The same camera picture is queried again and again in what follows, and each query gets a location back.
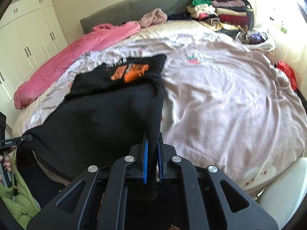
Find black sweater with orange patch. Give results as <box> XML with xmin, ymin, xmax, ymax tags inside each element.
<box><xmin>16</xmin><ymin>53</ymin><xmax>168</xmax><ymax>209</ymax></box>

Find white bag with clothes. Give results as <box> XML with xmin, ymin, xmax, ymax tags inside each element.
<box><xmin>235</xmin><ymin>31</ymin><xmax>276</xmax><ymax>51</ymax></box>

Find stack of folded clothes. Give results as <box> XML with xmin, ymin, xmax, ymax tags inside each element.
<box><xmin>187</xmin><ymin>0</ymin><xmax>254</xmax><ymax>34</ymax></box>

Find left hand red nails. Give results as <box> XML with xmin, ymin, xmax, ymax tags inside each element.
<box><xmin>0</xmin><ymin>155</ymin><xmax>12</xmax><ymax>172</ymax></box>

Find lime green jacket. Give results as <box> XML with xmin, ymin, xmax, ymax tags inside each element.
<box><xmin>1</xmin><ymin>150</ymin><xmax>41</xmax><ymax>229</ymax></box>

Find lilac strawberry print quilt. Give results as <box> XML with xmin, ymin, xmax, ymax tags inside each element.
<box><xmin>26</xmin><ymin>32</ymin><xmax>307</xmax><ymax>192</ymax></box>

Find pink fleece blanket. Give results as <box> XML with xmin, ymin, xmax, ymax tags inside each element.
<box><xmin>14</xmin><ymin>21</ymin><xmax>140</xmax><ymax>110</ymax></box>

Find white built-in wardrobe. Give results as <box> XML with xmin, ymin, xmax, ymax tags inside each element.
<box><xmin>1</xmin><ymin>0</ymin><xmax>68</xmax><ymax>127</ymax></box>

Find dusty pink knitted garment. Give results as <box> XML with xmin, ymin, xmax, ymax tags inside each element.
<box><xmin>138</xmin><ymin>8</ymin><xmax>168</xmax><ymax>28</ymax></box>

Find dark navy garment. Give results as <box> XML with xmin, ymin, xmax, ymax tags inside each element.
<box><xmin>168</xmin><ymin>12</ymin><xmax>192</xmax><ymax>21</ymax></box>

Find floral storage box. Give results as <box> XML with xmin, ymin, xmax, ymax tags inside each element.
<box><xmin>251</xmin><ymin>48</ymin><xmax>275</xmax><ymax>64</ymax></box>

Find grey padded headboard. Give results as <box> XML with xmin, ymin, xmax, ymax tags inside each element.
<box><xmin>80</xmin><ymin>0</ymin><xmax>190</xmax><ymax>34</ymax></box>

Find red plastic bag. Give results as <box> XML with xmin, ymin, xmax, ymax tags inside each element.
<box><xmin>277</xmin><ymin>61</ymin><xmax>299</xmax><ymax>91</ymax></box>

